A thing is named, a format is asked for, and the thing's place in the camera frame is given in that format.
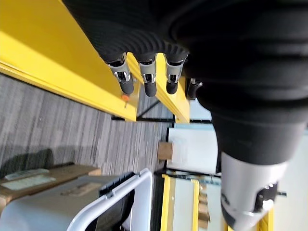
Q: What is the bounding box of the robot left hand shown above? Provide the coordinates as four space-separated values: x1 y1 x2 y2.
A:
62 0 308 230

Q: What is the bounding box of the small brown cardboard box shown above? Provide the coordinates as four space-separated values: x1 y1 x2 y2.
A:
157 141 174 161

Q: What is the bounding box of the yellow metal shelf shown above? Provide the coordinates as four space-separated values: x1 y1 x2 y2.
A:
0 0 191 125

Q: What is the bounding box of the flat brown cardboard box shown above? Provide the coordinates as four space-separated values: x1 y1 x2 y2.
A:
0 164 102 205

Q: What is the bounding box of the grey plastic box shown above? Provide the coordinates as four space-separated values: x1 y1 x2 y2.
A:
0 167 154 231

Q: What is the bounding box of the white board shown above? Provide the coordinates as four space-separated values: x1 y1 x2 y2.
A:
165 127 222 174

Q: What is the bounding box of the yellow rack with white panels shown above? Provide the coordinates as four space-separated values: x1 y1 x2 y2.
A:
160 173 275 231

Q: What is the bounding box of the white paper label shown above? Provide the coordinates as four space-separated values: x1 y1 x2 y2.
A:
0 175 57 191

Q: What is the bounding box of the black metal frame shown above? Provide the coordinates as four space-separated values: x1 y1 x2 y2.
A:
111 100 213 125

